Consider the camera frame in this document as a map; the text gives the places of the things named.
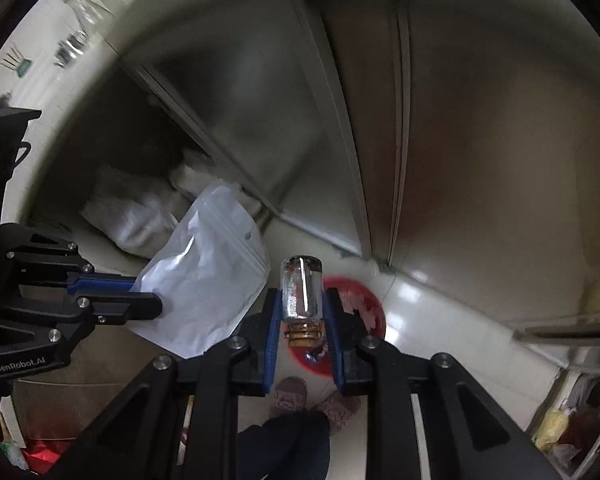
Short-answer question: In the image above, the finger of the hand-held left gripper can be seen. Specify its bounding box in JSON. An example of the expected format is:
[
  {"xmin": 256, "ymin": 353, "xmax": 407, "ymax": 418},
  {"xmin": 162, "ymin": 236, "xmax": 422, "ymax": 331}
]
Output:
[
  {"xmin": 0, "ymin": 292, "xmax": 163, "ymax": 356},
  {"xmin": 2, "ymin": 227, "xmax": 136, "ymax": 295}
]

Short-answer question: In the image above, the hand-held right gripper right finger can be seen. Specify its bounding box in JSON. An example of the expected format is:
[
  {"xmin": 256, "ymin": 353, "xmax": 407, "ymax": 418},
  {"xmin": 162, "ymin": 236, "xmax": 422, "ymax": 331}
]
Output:
[{"xmin": 324, "ymin": 288, "xmax": 566, "ymax": 480}]

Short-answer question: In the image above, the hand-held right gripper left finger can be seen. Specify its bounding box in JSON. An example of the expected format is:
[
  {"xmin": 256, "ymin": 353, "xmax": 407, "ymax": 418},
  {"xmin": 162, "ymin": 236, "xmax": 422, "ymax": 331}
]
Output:
[{"xmin": 55, "ymin": 290, "xmax": 282, "ymax": 480}]

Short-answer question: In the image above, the red plastic basin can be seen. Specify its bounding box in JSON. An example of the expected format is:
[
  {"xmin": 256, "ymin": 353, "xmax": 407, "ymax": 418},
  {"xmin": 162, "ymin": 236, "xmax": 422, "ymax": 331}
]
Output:
[{"xmin": 287, "ymin": 275, "xmax": 387, "ymax": 378}]

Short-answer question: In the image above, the small glass bottle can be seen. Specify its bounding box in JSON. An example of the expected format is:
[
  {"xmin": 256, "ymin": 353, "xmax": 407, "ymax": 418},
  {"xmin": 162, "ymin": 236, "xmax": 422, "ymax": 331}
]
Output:
[{"xmin": 279, "ymin": 256, "xmax": 326, "ymax": 348}]

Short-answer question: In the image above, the white zip pouch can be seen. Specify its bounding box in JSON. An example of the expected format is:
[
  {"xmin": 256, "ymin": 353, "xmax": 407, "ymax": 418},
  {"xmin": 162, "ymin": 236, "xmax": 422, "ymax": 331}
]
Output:
[{"xmin": 130, "ymin": 185, "xmax": 272, "ymax": 360}]

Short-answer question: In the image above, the white trash bag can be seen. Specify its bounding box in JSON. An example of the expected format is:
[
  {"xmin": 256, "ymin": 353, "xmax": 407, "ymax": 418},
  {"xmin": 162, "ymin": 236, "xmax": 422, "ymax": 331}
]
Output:
[{"xmin": 80, "ymin": 155, "xmax": 261, "ymax": 258}]

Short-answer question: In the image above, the pink slipper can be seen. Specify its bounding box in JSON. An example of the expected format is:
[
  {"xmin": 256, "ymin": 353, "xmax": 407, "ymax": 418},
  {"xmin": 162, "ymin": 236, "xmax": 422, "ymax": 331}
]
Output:
[
  {"xmin": 315, "ymin": 392, "xmax": 361, "ymax": 436},
  {"xmin": 270, "ymin": 377, "xmax": 308, "ymax": 418}
]

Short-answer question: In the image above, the person's trouser leg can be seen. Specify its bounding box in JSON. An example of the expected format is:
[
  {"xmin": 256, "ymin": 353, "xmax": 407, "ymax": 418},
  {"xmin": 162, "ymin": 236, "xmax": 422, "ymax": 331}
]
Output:
[{"xmin": 237, "ymin": 410, "xmax": 331, "ymax": 480}]

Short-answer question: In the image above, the red plastic bag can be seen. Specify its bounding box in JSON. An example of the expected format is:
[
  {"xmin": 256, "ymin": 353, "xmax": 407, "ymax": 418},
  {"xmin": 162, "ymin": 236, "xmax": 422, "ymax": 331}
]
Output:
[{"xmin": 22, "ymin": 439, "xmax": 76, "ymax": 476}]

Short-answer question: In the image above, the clear plastic bottle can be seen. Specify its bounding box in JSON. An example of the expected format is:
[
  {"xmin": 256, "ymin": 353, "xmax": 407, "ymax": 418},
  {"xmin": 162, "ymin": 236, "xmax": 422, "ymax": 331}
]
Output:
[{"xmin": 64, "ymin": 0, "xmax": 112, "ymax": 36}]

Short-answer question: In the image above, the yellow plastic bag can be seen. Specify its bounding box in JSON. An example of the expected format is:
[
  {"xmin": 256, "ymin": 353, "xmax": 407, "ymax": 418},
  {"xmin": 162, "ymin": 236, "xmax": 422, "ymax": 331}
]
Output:
[{"xmin": 534, "ymin": 407, "xmax": 576, "ymax": 452}]

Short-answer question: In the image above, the kitchen wall sticker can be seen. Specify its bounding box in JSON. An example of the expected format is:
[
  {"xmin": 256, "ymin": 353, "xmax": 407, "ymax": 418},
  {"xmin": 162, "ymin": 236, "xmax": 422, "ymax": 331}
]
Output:
[{"xmin": 0, "ymin": 45, "xmax": 36, "ymax": 96}]

